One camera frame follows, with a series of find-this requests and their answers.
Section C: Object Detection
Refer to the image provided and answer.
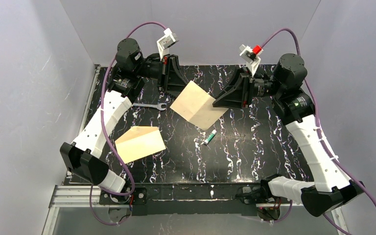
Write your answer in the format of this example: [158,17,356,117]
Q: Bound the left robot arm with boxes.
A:
[60,36,188,196]

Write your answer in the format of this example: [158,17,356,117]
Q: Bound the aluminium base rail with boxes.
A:
[42,181,351,235]

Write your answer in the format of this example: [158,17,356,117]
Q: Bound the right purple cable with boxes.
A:
[260,27,376,235]

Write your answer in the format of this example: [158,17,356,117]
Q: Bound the green glue stick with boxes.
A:
[202,129,217,145]

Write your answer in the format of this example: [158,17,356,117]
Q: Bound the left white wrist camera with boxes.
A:
[157,28,179,59]

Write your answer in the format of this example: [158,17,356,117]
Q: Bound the cream paper letter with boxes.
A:
[170,81,228,131]

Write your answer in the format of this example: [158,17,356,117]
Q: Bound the silver open-end wrench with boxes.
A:
[132,103,167,111]

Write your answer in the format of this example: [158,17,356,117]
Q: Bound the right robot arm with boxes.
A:
[212,52,363,217]

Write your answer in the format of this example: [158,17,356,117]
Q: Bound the cream paper envelope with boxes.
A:
[115,126,166,164]

